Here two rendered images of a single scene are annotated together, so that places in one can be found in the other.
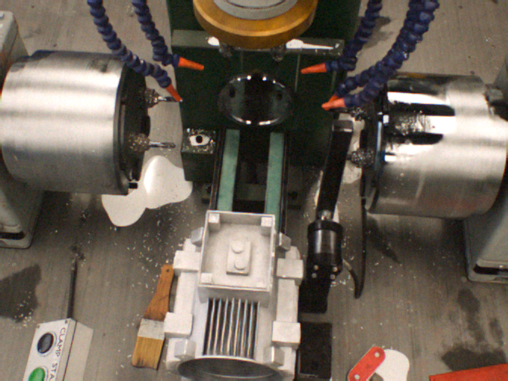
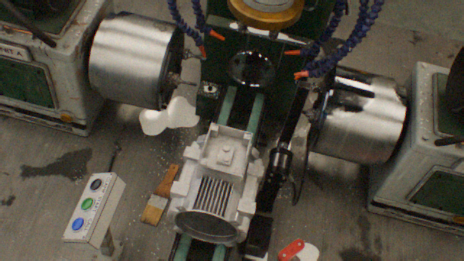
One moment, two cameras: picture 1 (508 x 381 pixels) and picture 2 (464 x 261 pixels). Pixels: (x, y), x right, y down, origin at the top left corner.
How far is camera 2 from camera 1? 0.20 m
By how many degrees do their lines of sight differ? 4
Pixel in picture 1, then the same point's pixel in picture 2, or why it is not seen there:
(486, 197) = (385, 152)
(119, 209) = (148, 124)
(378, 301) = (306, 212)
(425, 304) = (336, 220)
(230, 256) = (221, 153)
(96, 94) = (155, 42)
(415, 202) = (341, 147)
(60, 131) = (128, 60)
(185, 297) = (187, 175)
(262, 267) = (239, 164)
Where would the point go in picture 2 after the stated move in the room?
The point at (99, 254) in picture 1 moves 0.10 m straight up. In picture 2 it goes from (131, 149) to (130, 130)
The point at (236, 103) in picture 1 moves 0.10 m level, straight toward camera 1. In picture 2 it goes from (239, 68) to (235, 94)
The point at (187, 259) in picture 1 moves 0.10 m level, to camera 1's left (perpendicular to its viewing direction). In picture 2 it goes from (193, 152) to (151, 144)
